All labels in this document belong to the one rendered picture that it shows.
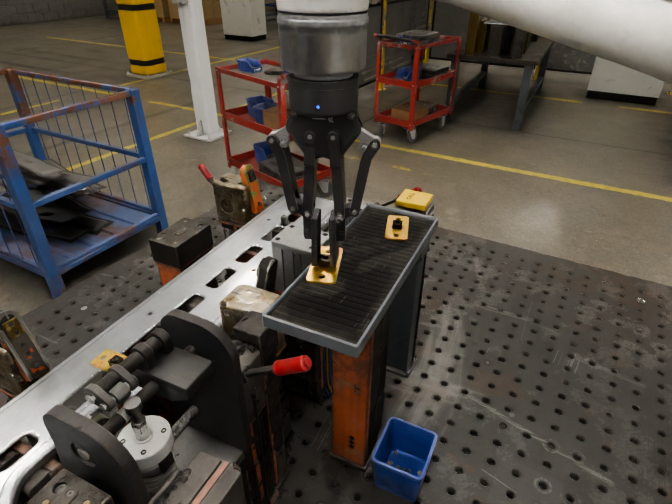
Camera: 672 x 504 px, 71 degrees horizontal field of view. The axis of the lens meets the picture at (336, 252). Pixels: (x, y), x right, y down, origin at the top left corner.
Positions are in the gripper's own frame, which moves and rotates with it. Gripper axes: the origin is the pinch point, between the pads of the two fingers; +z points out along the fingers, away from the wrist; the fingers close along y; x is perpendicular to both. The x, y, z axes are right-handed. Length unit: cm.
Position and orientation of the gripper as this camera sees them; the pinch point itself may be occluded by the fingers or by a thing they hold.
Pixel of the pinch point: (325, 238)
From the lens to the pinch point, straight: 60.2
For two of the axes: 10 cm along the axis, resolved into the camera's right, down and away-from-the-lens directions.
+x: -1.3, 5.3, -8.4
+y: -9.9, -0.7, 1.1
